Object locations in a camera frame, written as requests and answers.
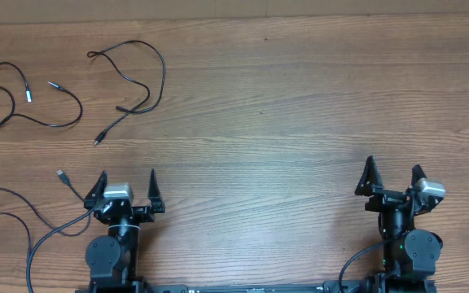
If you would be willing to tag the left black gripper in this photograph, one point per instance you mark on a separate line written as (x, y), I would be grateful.
(146, 213)

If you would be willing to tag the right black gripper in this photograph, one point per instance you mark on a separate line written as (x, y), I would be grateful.
(384, 198)

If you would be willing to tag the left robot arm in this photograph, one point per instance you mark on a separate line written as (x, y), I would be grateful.
(113, 258)

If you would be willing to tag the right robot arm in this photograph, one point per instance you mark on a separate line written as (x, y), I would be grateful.
(409, 254)

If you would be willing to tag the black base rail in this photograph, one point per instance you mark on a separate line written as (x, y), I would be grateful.
(353, 286)

